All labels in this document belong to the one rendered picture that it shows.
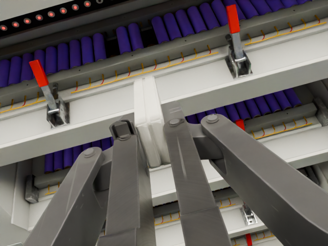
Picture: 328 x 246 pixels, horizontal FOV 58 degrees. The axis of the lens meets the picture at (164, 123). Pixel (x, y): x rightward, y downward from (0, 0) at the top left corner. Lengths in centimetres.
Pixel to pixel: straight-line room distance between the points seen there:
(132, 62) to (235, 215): 45
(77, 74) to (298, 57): 32
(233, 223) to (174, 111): 58
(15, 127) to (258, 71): 36
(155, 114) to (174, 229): 60
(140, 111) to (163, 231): 59
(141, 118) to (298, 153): 47
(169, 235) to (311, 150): 37
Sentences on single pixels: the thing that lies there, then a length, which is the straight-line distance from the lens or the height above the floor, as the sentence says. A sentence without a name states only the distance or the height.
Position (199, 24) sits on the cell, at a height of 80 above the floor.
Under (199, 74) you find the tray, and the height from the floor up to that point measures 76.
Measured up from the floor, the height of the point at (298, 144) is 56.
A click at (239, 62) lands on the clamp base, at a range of 45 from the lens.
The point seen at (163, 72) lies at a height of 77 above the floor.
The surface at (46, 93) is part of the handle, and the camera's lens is 44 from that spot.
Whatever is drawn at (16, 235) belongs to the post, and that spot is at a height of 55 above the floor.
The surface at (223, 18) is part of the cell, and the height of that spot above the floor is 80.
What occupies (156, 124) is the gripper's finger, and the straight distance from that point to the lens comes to 15.
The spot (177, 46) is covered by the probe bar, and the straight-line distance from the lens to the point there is 45.
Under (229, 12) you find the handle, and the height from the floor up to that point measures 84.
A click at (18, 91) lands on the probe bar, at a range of 49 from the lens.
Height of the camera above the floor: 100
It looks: 40 degrees down
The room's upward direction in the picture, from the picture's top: 17 degrees counter-clockwise
